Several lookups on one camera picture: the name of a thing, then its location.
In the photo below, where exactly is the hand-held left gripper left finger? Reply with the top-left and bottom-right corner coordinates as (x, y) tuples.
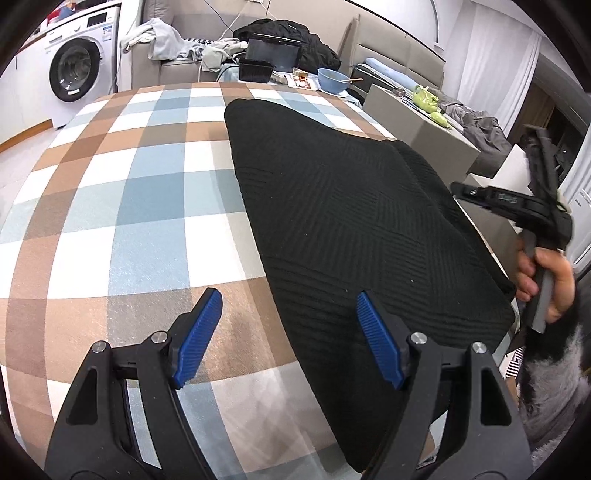
(44, 287), (223, 480)

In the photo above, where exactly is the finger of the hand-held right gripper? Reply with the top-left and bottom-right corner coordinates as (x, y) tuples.
(521, 124), (561, 208)

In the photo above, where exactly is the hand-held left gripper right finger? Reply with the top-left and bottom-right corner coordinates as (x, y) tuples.
(356, 291), (532, 480)

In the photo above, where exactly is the black knitted sweater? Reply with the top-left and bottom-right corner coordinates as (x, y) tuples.
(224, 98), (517, 474)

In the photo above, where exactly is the person's right forearm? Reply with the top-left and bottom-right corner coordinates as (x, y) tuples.
(515, 300), (591, 462)

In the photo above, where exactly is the grey clothes pile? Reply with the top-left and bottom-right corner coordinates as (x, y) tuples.
(121, 18), (250, 72)

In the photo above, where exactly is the person's right hand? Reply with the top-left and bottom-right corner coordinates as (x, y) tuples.
(515, 240), (578, 324)

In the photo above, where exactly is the grey blanket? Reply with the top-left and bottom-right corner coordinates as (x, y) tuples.
(438, 99), (513, 162)

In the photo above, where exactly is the white floor appliance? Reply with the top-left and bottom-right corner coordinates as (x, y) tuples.
(560, 185), (591, 271)

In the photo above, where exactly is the grey cabinet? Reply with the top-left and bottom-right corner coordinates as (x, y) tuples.
(362, 84), (481, 174)

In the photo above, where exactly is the checked tablecloth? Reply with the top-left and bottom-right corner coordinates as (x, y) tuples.
(0, 82), (451, 480)

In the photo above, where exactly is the beige bed headboard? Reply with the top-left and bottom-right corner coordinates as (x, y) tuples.
(355, 0), (448, 93)

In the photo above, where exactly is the blue pillow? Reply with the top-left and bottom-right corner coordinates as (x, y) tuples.
(365, 58), (416, 88)

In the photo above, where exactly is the blue bowl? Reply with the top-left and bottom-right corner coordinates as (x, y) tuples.
(317, 68), (352, 93)

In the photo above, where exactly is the black jacket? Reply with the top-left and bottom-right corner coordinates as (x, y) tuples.
(233, 18), (342, 72)

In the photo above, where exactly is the food plate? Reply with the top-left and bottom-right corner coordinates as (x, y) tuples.
(272, 69), (324, 90)

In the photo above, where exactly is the beige sofa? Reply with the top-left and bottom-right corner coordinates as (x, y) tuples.
(120, 0), (361, 88)

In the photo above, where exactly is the black plastic tray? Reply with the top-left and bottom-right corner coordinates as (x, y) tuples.
(238, 58), (274, 84)

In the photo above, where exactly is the white washing machine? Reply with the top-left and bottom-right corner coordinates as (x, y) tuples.
(39, 4), (123, 130)

